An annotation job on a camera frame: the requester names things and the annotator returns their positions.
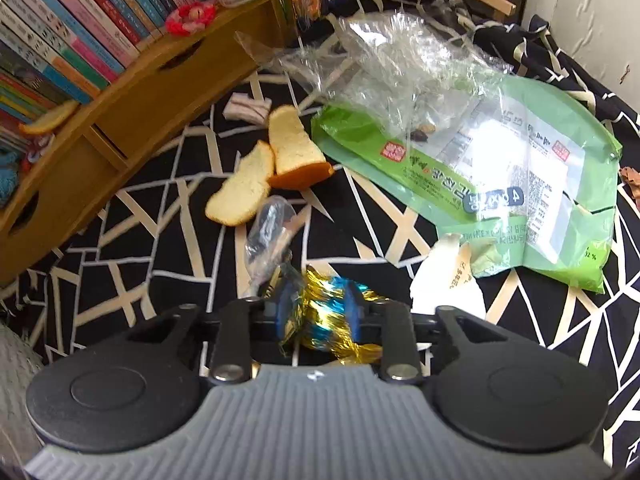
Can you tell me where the wooden desk shelf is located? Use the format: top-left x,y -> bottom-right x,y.
0,0 -> 296,286

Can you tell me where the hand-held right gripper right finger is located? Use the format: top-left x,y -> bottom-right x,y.
345,280 -> 506,386

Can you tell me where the row of upright books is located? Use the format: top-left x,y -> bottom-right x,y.
0,0 -> 216,156

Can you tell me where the small colourful trinket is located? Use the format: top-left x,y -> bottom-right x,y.
20,132 -> 56,166

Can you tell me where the pale bread slice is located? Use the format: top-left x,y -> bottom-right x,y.
205,140 -> 276,226

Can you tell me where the red crochet flower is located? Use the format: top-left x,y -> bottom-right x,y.
164,2 -> 218,36

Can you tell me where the green plastic packaging bag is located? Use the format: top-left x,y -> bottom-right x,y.
310,72 -> 623,293

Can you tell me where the grey woven cloth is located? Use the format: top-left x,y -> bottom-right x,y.
0,322 -> 46,466

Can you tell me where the clear plastic bag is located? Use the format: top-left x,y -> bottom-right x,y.
235,10 -> 506,161

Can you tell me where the black and white patterned cloth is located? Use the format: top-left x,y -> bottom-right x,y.
0,0 -> 640,480

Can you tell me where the small clear wrapper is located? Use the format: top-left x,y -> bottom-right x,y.
242,195 -> 301,296

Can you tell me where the blue crochet piece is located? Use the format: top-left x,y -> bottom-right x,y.
0,152 -> 21,208

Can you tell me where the small brown scrap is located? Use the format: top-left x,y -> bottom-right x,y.
619,165 -> 640,211

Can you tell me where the pink layered meat slice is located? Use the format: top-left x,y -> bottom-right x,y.
222,94 -> 273,123

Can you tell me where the bread slice with orange crust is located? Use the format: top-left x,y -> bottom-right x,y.
267,105 -> 336,191

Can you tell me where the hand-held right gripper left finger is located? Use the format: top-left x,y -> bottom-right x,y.
125,272 -> 301,386

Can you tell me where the gold foil wrapper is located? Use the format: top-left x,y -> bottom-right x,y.
272,265 -> 396,366

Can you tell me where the white torn paper scrap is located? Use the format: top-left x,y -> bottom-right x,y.
409,234 -> 488,321

